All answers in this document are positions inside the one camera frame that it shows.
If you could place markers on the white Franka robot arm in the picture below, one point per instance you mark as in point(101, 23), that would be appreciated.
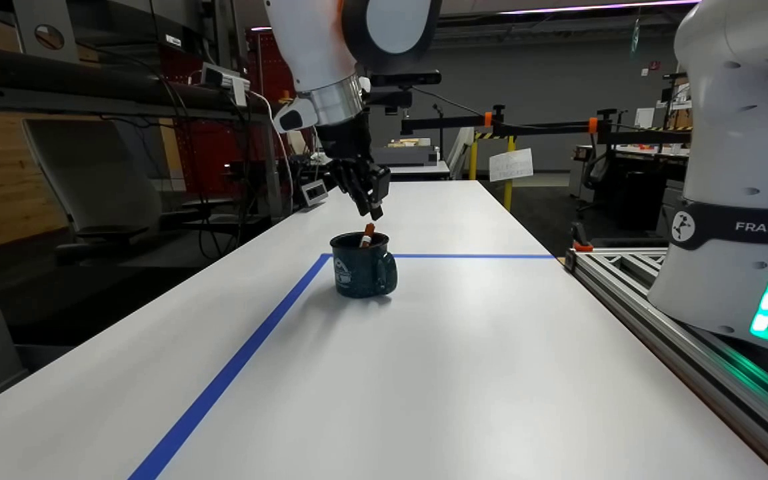
point(313, 43)

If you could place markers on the pink ceiling light strip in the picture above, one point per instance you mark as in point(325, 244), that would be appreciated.
point(598, 5)

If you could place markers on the white power box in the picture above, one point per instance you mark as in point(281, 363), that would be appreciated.
point(226, 81)

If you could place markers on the red cabinet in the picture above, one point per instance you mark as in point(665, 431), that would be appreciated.
point(205, 156)

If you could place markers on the black shelf beam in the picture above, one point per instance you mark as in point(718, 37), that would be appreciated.
point(92, 83)

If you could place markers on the dark teal mug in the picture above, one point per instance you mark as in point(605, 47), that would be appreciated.
point(362, 271)

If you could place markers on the black boom pole orange clamps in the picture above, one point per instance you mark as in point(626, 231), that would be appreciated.
point(534, 123)

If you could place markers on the white background table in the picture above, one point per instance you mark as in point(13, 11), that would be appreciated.
point(418, 167)

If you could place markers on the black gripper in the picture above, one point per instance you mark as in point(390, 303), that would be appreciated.
point(348, 147)

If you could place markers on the light wooden panel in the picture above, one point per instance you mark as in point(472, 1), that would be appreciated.
point(0, 187)

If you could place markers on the white paper sign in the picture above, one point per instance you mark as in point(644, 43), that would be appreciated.
point(509, 163)

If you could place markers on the long blue tape line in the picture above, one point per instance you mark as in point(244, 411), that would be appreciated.
point(233, 369)

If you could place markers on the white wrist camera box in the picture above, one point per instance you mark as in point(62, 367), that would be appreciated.
point(294, 116)

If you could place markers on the black machine frame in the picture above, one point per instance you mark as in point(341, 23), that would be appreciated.
point(626, 187)

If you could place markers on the aluminium extrusion rail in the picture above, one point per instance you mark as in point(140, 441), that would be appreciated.
point(668, 309)

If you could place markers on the yellow post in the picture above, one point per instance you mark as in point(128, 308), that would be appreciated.
point(472, 160)
point(508, 189)

